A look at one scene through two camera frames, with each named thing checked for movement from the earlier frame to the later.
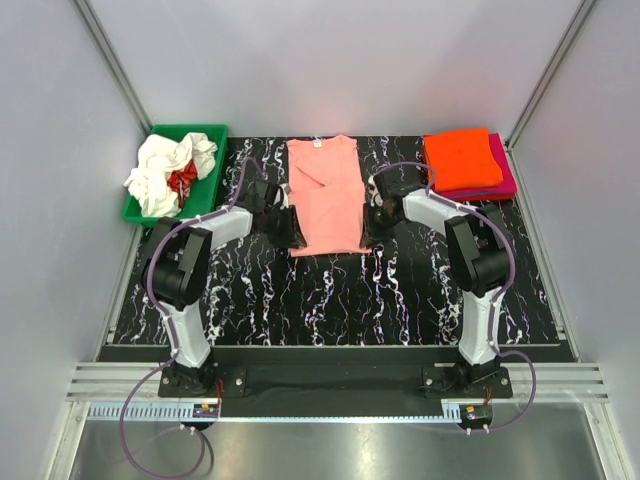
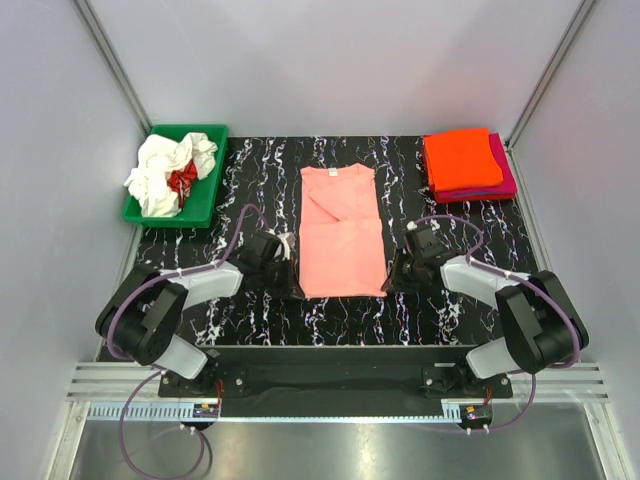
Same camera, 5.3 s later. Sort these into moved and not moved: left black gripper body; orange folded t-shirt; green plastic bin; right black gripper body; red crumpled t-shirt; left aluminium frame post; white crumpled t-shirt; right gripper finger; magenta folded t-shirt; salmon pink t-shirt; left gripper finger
Moved: right black gripper body; salmon pink t-shirt; left gripper finger; left black gripper body; right gripper finger
Not moved: orange folded t-shirt; white crumpled t-shirt; red crumpled t-shirt; left aluminium frame post; green plastic bin; magenta folded t-shirt
